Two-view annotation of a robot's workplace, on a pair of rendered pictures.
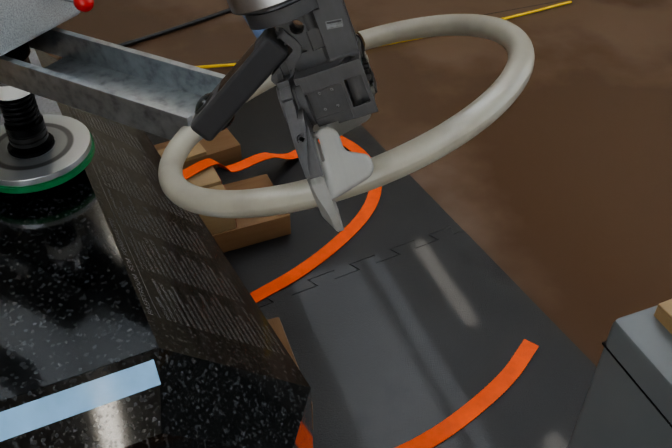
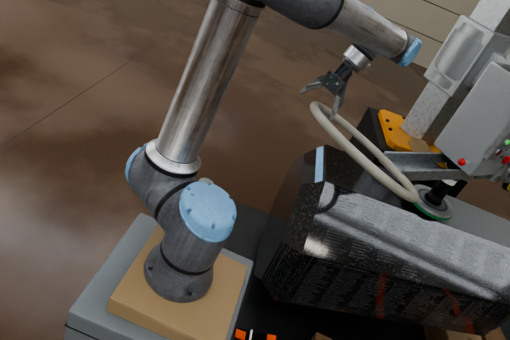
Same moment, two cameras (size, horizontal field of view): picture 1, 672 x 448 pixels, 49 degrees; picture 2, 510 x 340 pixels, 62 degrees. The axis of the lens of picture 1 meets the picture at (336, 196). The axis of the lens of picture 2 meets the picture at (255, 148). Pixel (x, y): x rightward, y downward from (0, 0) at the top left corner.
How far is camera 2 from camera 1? 1.69 m
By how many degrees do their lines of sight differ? 84
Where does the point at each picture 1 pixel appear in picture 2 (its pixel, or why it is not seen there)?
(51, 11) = not seen: hidden behind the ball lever
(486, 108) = (318, 112)
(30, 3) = (459, 150)
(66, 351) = (335, 170)
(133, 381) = (318, 177)
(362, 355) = not seen: outside the picture
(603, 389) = not seen: hidden behind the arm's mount
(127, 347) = (329, 177)
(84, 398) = (319, 168)
